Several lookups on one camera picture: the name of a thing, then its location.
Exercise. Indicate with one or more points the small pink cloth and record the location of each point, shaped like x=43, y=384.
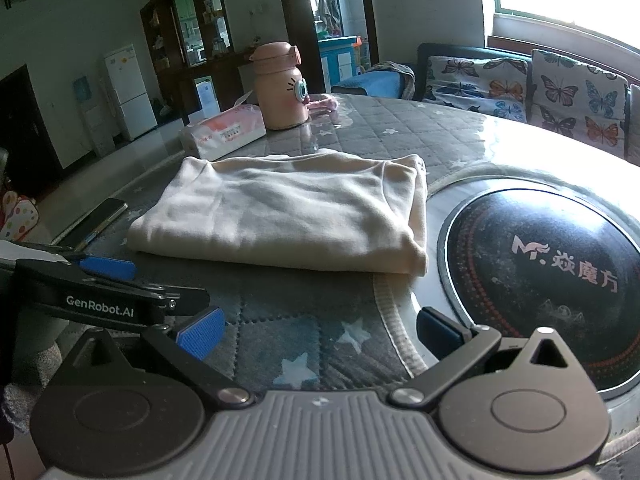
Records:
x=322, y=105

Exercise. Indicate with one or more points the round black induction cooker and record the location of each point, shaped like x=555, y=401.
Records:
x=540, y=260

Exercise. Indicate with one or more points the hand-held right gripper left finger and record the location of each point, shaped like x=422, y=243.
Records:
x=200, y=332

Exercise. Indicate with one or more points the white refrigerator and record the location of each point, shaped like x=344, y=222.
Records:
x=130, y=95

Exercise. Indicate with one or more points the pink cartoon water bottle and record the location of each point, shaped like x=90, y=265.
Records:
x=280, y=90

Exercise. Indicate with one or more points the blue blanket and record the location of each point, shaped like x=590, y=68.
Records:
x=370, y=82

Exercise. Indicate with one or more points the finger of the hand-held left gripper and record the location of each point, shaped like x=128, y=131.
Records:
x=110, y=267
x=187, y=299

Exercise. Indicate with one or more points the blue storage cabinet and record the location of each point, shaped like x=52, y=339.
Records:
x=337, y=62

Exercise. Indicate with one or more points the polka dot cushion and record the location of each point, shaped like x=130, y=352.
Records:
x=20, y=215

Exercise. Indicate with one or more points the plain beige cushion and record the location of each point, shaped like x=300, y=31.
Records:
x=634, y=125

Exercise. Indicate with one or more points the cream long-sleeve shirt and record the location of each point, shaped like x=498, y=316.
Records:
x=280, y=210

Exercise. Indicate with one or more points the hanging clothes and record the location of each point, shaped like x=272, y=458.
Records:
x=330, y=10

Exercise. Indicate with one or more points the person's left forearm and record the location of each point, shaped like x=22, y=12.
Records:
x=35, y=380

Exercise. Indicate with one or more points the butterfly print cushion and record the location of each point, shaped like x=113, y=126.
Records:
x=475, y=87
x=577, y=100

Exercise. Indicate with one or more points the dark wooden display cabinet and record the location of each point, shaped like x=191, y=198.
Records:
x=165, y=35

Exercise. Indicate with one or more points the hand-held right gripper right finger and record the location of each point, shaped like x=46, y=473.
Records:
x=440, y=330

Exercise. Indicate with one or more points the water dispenser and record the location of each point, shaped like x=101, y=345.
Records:
x=90, y=115

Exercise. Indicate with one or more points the black smartphone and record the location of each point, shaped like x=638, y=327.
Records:
x=97, y=222

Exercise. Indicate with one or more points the pink tissue pack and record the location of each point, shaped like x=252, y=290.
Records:
x=225, y=132

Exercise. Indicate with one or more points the dark sofa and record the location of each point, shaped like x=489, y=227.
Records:
x=422, y=60

